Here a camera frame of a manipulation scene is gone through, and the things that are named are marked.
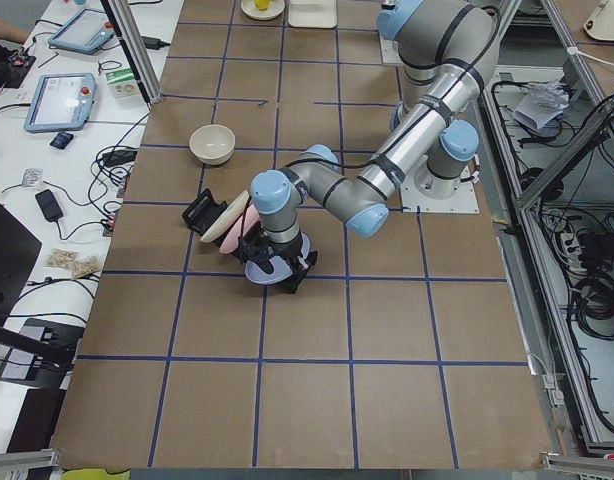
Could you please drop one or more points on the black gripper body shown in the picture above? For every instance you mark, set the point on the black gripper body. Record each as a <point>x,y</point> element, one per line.
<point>287,250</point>

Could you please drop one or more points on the light blue plate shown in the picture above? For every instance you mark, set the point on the light blue plate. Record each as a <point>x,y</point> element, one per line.
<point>306,261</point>

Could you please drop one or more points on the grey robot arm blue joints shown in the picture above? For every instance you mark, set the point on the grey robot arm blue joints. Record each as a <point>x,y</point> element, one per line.
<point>450,48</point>

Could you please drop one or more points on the pink plate in rack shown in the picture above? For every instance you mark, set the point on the pink plate in rack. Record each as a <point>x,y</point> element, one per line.
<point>243,225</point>

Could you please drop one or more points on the cream plate in rack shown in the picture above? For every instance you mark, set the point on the cream plate in rack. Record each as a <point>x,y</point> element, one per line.
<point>226,219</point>

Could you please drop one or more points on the black dish rack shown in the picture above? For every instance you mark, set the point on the black dish rack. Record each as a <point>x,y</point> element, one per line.
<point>204,210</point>

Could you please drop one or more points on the cream ceramic bowl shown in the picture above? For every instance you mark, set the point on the cream ceramic bowl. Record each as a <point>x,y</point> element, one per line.
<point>212,144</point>

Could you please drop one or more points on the pile of wooden clips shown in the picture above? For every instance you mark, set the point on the pile of wooden clips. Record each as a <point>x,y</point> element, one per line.
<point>70,261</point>

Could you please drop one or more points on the black power adapter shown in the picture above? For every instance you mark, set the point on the black power adapter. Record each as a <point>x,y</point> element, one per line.
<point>49,205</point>

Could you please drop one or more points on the green white small box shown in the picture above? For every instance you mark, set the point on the green white small box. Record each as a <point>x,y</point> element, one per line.
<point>122,83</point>

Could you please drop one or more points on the white rectangular foam tray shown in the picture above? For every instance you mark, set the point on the white rectangular foam tray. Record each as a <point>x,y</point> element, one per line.
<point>320,14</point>

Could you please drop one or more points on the white round saucer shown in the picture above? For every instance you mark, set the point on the white round saucer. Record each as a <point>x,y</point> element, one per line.
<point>275,9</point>

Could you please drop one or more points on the black monitor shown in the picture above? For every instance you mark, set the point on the black monitor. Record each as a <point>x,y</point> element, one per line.
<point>19,251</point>

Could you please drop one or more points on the lower teach pendant tablet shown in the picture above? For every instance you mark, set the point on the lower teach pendant tablet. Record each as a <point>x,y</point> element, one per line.
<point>61,102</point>

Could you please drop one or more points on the teach pendant tablet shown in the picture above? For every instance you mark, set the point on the teach pendant tablet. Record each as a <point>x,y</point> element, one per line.
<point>61,102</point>
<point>86,32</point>

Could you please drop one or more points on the upper teach pendant tablet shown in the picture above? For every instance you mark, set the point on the upper teach pendant tablet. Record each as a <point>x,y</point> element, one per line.
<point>86,32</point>

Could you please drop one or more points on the crumpled white papers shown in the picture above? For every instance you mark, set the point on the crumpled white papers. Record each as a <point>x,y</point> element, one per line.
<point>541,104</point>

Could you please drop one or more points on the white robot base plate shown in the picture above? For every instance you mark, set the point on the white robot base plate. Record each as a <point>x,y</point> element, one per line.
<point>422,192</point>

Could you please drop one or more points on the aluminium frame post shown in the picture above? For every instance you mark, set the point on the aluminium frame post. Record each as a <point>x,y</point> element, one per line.
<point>126,30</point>

